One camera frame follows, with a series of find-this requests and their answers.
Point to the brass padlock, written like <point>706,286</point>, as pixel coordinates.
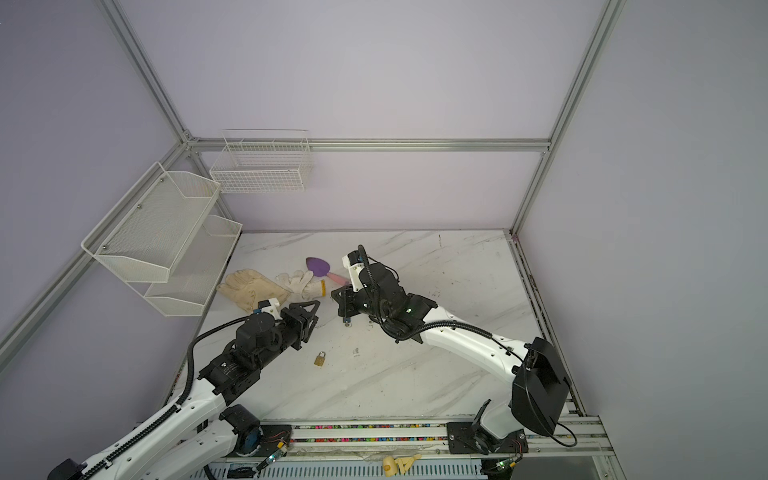
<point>320,359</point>

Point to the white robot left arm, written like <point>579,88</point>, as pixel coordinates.
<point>205,422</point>

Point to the aluminium frame post left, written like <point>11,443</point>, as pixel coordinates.
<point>118,21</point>

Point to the purple pink toy shovel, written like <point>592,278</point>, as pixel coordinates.
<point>321,268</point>

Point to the white wire basket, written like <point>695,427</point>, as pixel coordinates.
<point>263,161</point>

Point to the aluminium frame post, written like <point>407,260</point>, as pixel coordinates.
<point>605,25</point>
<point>118,21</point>

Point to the aluminium frame back bar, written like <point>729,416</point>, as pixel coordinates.
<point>384,145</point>

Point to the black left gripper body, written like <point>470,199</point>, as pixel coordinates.
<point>294,327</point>

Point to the yellow toy figure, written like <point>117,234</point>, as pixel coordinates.
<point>392,466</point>

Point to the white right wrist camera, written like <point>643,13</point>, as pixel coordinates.
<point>354,265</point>

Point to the beige leather glove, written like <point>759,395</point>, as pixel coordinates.
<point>247,287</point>

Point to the aluminium frame post right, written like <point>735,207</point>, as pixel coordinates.
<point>605,25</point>

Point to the white mesh lower shelf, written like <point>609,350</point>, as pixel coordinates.
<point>194,280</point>

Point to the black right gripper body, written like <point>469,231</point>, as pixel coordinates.
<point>352,303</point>

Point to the white mesh upper shelf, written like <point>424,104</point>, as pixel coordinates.
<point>143,239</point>

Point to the white mesh shelf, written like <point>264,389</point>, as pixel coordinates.
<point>143,239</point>
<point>194,280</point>

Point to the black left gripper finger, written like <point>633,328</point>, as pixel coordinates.
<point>307,309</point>
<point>310,319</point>

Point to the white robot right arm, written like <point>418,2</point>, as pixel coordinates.
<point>533,372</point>

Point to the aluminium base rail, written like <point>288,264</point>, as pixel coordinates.
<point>354,449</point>

